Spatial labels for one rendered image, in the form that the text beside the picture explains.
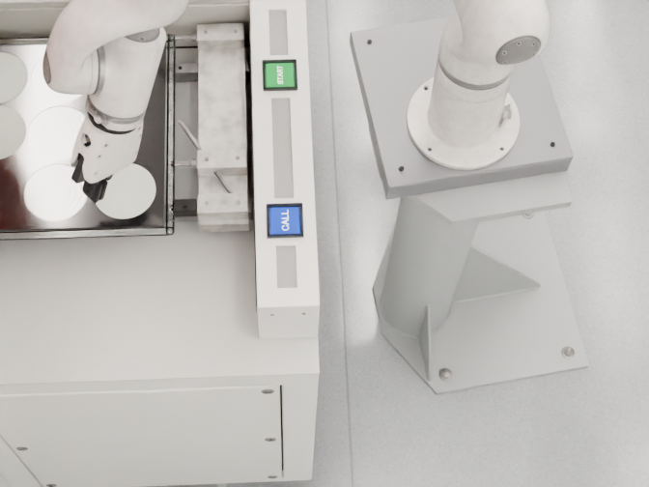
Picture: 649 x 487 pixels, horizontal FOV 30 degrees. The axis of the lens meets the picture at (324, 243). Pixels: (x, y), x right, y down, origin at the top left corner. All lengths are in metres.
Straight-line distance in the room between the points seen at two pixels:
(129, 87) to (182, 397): 0.57
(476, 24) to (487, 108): 0.27
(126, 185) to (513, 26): 0.68
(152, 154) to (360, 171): 1.08
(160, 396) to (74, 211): 0.33
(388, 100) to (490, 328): 0.90
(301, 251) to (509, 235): 1.17
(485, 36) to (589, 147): 1.44
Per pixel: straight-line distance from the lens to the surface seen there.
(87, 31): 1.60
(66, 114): 2.05
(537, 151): 2.06
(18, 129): 2.05
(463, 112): 1.94
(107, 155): 1.78
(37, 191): 1.99
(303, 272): 1.83
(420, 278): 2.49
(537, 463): 2.78
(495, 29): 1.68
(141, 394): 2.00
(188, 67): 2.13
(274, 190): 1.89
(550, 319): 2.87
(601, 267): 2.96
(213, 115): 2.04
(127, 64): 1.66
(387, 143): 2.03
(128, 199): 1.96
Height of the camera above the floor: 2.64
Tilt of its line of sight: 66 degrees down
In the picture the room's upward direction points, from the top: 4 degrees clockwise
